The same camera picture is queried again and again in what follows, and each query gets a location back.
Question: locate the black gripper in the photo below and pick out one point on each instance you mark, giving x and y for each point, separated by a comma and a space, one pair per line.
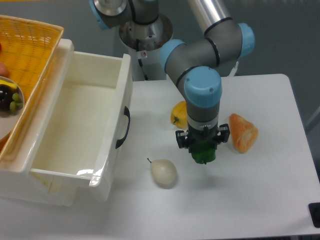
202, 137

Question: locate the green bell pepper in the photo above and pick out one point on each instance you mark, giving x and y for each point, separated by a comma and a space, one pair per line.
203, 155

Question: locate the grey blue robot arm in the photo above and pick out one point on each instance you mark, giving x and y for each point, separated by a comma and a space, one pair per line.
191, 67

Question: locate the yellow bell pepper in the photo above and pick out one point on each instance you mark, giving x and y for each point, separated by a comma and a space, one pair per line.
178, 116

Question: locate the orange segment piece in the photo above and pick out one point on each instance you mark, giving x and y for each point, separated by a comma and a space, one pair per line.
243, 133

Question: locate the white pear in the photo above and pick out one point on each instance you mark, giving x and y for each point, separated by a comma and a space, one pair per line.
163, 172

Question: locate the white plastic drawer box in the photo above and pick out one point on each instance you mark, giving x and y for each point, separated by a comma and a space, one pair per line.
70, 140

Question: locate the black corner object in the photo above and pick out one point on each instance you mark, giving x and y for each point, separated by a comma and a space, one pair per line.
314, 209

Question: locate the green grapes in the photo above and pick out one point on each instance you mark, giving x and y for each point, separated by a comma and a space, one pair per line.
16, 103

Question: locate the yellow woven basket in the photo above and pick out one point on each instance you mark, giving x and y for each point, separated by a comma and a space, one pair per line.
28, 47

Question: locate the white plate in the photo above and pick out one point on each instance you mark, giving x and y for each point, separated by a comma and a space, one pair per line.
9, 119

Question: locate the yellow fruit piece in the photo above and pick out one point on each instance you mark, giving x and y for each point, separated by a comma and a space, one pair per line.
11, 85

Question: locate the dark purple grapes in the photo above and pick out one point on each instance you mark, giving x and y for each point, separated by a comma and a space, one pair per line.
6, 94

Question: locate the pink peach fruit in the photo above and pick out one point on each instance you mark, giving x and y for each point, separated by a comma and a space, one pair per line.
3, 70

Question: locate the black drawer handle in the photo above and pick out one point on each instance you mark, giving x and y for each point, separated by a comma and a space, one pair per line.
126, 127

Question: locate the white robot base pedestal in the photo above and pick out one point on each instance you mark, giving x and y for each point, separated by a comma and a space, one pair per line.
144, 43

